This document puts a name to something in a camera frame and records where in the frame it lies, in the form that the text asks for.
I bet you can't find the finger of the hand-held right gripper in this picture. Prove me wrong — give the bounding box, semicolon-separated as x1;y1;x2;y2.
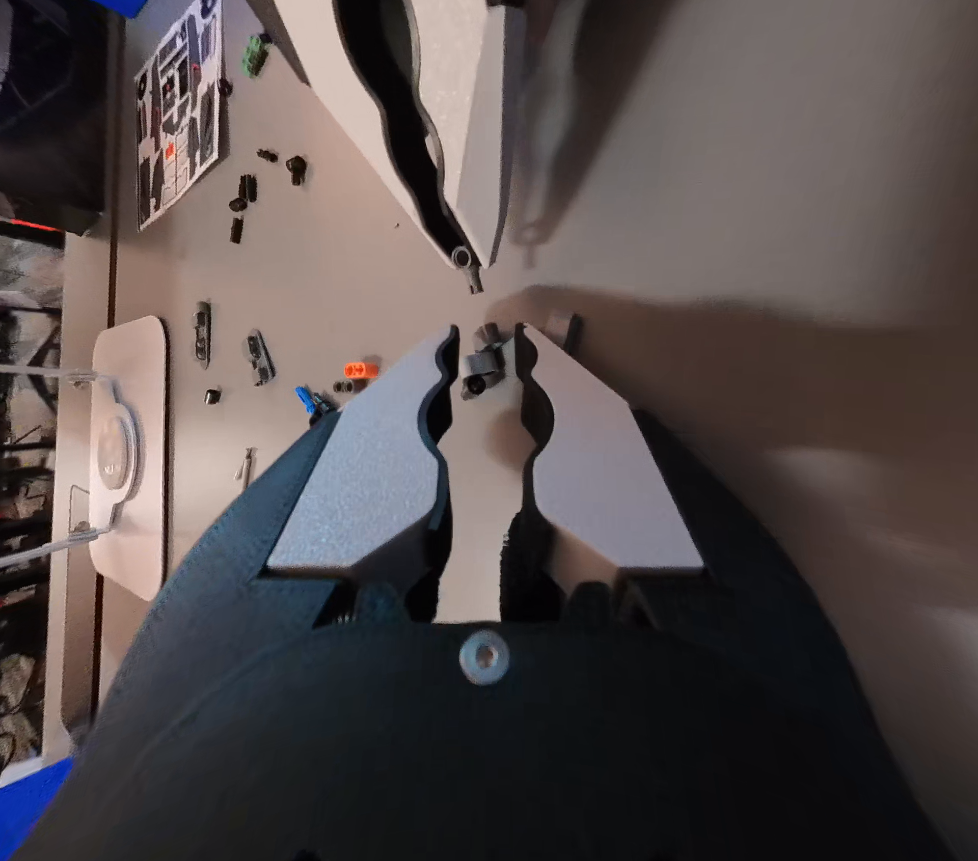
222;0;470;266
355;0;530;268

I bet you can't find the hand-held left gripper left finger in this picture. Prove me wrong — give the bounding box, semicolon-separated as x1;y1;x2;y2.
266;324;461;621

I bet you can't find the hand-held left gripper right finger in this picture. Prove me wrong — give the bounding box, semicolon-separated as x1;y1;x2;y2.
512;322;705;621

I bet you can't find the dark grey square lego connector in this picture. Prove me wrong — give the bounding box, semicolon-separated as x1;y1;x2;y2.
460;322;510;401

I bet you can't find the lego sticker sheet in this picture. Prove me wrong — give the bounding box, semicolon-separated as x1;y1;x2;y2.
133;0;225;233

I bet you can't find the grey curved lego piece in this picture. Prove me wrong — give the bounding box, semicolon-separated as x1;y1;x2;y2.
245;329;277;387

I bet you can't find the black lego set box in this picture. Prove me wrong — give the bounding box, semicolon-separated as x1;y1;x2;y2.
0;0;125;237

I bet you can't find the blue pin with black connector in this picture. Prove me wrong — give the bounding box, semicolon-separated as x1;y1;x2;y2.
295;385;337;427

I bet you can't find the clear acrylic book stand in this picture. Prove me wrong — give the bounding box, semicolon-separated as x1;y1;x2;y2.
0;363;144;566

